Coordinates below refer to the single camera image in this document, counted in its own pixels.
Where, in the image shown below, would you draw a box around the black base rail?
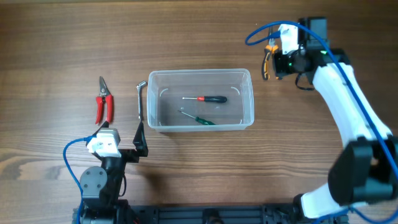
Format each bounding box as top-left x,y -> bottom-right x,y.
80,203 -> 349,224

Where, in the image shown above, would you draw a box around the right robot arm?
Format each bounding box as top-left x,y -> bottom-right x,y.
273,17 -> 397,223

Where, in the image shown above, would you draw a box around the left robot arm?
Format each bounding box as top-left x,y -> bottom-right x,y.
72,121 -> 148,224

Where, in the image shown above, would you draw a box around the black red screwdriver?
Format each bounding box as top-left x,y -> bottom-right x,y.
182,96 -> 228,103

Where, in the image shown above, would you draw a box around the left blue cable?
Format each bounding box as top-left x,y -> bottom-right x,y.
62,136 -> 94,224

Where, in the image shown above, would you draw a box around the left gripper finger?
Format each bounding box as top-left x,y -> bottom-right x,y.
93,121 -> 109,136
132,121 -> 148,152

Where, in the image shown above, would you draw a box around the orange black pliers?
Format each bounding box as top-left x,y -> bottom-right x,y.
261,38 -> 279,80

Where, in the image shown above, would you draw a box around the red handled pruning shears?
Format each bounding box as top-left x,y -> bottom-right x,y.
95,76 -> 114,124

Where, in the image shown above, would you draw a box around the green handled screwdriver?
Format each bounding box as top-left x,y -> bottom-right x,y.
178,110 -> 215,125

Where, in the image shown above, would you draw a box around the silver socket wrench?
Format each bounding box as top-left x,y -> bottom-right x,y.
136,80 -> 147,121

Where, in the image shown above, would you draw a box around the clear plastic container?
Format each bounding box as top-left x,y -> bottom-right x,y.
147,68 -> 254,132

